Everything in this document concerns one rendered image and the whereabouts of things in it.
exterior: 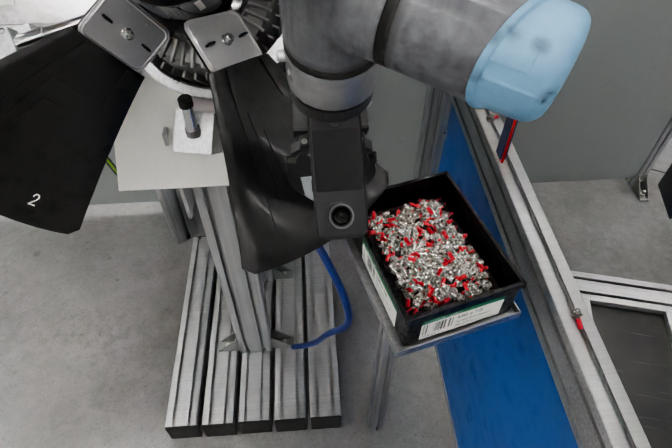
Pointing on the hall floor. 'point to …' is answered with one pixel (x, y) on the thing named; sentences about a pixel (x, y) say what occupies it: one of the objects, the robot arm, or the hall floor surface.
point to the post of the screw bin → (380, 381)
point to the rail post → (438, 133)
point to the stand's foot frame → (292, 417)
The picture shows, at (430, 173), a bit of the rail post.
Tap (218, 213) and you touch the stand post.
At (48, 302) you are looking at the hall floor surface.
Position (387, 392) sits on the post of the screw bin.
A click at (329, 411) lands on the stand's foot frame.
